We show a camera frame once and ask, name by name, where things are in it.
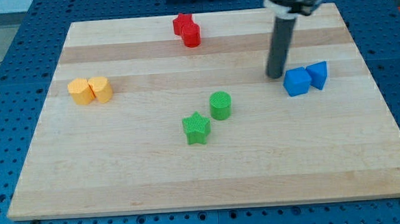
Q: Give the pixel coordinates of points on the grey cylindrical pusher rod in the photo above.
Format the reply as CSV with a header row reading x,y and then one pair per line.
x,y
279,46

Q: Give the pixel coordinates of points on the blue triangle block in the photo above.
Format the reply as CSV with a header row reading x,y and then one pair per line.
x,y
318,72

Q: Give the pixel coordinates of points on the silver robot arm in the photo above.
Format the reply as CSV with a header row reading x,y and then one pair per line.
x,y
286,13

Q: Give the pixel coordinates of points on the blue cube block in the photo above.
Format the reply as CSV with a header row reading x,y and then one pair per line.
x,y
297,81

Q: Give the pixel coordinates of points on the red cylinder block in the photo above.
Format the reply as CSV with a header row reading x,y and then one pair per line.
x,y
191,35

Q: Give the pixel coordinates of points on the green cylinder block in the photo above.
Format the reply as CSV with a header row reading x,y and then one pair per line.
x,y
220,105

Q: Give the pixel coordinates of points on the red star block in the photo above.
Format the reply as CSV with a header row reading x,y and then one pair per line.
x,y
180,21

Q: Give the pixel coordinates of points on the green star block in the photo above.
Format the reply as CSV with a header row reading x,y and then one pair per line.
x,y
196,128

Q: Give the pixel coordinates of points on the yellow half-round block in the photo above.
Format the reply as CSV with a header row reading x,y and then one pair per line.
x,y
101,88

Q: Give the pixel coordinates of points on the wooden board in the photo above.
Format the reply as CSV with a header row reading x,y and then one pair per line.
x,y
130,155

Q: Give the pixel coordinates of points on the yellow hexagon block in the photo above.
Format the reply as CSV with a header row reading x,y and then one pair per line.
x,y
81,92

